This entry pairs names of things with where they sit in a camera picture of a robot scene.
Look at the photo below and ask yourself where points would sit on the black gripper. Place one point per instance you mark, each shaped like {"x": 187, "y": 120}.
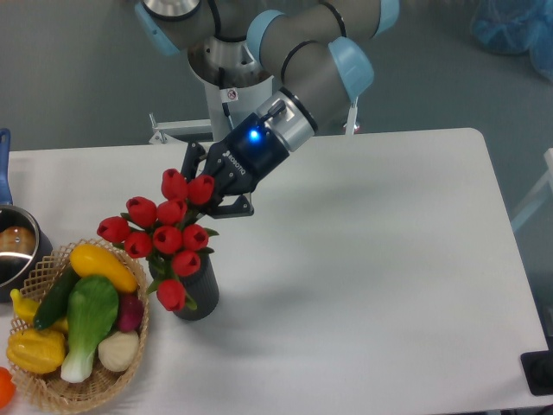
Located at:
{"x": 237, "y": 164}

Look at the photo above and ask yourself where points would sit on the red tulip bouquet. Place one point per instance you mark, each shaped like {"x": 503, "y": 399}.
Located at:
{"x": 167, "y": 235}

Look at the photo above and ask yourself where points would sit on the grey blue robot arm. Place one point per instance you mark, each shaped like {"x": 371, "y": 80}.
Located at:
{"x": 288, "y": 120}

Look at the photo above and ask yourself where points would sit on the dark grey ribbed vase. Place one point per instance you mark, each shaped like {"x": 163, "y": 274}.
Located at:
{"x": 202, "y": 287}

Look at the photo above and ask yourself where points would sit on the yellow squash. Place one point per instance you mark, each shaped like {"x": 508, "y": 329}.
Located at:
{"x": 89, "y": 260}

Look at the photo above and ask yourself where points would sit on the purple radish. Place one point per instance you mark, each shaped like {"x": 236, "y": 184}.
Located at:
{"x": 130, "y": 313}

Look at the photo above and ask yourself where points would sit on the green bok choy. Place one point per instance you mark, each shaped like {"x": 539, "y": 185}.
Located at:
{"x": 92, "y": 310}

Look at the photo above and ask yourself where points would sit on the white garlic bulb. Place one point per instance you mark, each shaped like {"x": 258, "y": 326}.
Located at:
{"x": 118, "y": 351}

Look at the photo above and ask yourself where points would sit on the green cucumber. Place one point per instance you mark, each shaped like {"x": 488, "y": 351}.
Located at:
{"x": 54, "y": 305}

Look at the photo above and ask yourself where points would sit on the yellow banana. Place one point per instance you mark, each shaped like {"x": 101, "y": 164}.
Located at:
{"x": 23, "y": 306}

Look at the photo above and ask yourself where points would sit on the yellow bell pepper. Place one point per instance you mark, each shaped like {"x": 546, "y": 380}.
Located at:
{"x": 38, "y": 352}

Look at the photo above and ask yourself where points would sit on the woven wicker basket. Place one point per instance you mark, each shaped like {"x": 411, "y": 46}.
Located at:
{"x": 49, "y": 392}

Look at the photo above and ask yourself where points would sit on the orange fruit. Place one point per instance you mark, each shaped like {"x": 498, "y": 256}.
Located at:
{"x": 7, "y": 387}

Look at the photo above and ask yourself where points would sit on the blue plastic bag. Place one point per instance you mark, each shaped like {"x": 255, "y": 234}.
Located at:
{"x": 515, "y": 28}

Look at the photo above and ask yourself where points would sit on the black device at table edge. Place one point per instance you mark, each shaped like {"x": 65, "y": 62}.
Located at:
{"x": 538, "y": 372}

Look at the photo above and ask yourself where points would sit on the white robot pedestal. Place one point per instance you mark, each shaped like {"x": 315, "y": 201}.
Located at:
{"x": 237, "y": 48}

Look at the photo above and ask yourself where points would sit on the blue handled steel pot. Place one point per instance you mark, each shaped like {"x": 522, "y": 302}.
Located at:
{"x": 23, "y": 243}

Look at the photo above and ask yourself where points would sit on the white frame at right edge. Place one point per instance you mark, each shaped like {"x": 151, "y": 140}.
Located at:
{"x": 539, "y": 193}

